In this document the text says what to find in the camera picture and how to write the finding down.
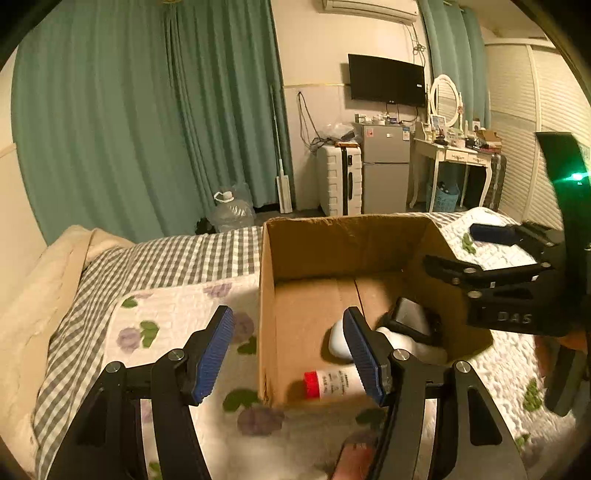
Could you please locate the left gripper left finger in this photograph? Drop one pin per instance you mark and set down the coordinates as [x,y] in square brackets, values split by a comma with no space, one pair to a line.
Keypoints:
[104,440]

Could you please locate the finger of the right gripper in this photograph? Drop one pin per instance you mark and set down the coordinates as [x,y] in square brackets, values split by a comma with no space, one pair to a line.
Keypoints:
[459,273]
[503,235]

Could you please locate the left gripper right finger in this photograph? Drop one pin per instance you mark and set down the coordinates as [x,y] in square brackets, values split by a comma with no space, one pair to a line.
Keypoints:
[471,439]

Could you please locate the black phone-like device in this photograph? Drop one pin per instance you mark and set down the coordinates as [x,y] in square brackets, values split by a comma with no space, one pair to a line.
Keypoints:
[416,321]

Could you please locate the white round bottle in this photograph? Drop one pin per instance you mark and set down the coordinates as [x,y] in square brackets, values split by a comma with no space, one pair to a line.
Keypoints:
[339,349]

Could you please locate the pink rose tin box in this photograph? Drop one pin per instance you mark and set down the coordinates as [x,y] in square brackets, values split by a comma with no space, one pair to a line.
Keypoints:
[354,461]

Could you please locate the red capped white bottle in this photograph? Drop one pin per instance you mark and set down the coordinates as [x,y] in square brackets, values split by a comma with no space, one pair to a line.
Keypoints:
[339,382]

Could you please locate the blue laundry basket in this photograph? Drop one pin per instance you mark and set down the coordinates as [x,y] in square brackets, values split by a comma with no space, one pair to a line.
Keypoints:
[444,199]

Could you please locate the white dressing table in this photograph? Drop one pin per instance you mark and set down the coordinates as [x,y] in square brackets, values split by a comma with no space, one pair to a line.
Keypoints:
[440,154]

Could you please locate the grey checked blanket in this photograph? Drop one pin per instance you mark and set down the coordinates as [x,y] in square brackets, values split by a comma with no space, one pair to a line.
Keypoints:
[135,304]

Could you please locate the white floral quilt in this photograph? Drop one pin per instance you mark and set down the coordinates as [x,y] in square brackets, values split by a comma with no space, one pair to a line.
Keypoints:
[508,369]

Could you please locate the silver mini fridge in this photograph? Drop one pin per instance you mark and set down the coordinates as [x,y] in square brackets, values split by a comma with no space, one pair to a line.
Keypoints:
[386,167]

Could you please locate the white louvred wardrobe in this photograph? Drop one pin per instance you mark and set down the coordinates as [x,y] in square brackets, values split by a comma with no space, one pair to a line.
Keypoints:
[532,89]

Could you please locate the white oval vanity mirror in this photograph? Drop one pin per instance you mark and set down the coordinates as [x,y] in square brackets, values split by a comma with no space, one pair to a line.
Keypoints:
[445,102]

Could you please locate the brown cardboard box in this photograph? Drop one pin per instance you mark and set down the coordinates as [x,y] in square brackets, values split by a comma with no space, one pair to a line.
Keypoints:
[312,269]

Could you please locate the beige pillow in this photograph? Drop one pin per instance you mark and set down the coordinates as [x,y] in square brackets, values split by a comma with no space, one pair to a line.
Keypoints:
[28,324]

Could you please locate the white suitcase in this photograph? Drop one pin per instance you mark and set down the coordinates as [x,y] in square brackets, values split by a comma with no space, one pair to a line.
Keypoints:
[340,179]

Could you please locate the teal right curtain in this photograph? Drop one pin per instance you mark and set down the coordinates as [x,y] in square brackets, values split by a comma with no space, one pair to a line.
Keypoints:
[457,49]

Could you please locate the teal curtain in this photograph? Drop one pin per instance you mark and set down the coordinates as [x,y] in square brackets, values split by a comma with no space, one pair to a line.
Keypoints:
[130,115]
[457,49]

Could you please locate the white flat mop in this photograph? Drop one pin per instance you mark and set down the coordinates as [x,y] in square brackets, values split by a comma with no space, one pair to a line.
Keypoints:
[282,181]

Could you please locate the clear water jug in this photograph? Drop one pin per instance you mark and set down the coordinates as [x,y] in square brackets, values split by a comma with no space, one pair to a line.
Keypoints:
[231,213]

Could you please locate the white air conditioner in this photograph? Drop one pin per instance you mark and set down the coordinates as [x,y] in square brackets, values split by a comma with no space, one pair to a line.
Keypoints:
[402,11]

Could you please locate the black wall television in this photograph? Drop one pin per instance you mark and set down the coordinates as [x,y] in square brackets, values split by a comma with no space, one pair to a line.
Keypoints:
[386,81]

